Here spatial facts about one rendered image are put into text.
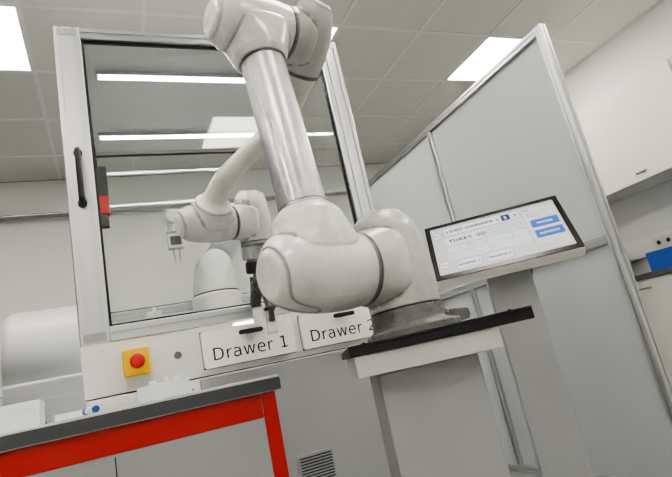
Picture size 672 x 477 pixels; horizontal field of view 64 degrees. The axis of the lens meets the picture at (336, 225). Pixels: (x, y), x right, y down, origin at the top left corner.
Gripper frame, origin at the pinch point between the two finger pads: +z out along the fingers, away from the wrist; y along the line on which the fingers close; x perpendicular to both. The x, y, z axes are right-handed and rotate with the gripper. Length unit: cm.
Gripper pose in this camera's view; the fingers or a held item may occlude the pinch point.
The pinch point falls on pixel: (265, 327)
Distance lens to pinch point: 163.5
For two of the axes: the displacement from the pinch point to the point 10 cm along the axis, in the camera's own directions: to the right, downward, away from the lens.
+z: 1.2, 9.9, -0.6
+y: -4.1, 1.1, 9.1
